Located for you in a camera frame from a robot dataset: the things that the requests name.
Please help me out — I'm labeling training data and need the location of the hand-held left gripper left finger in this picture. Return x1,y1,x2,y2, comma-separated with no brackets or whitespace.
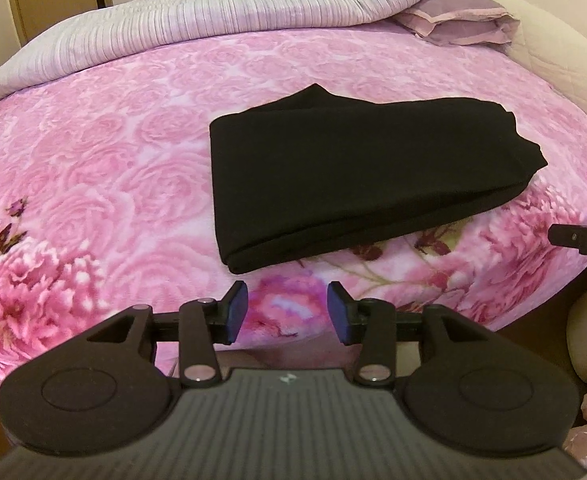
88,281,249,387

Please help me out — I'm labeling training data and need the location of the purple pillow with pink border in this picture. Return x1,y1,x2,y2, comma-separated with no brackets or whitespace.
392,0,508,37
422,14,520,52

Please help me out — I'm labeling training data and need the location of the pink rose print blanket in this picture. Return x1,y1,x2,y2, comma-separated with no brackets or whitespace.
0,27,587,397

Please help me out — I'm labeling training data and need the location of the grey ribbed quilt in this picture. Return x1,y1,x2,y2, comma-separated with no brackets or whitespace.
0,0,494,117

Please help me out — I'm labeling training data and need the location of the black garment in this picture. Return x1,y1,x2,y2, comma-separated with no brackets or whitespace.
208,82,549,275

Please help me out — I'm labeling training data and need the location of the beige padded bed headboard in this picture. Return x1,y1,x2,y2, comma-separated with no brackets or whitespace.
491,0,587,117

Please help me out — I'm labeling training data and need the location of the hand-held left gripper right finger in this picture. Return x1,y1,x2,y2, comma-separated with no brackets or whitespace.
326,282,495,387

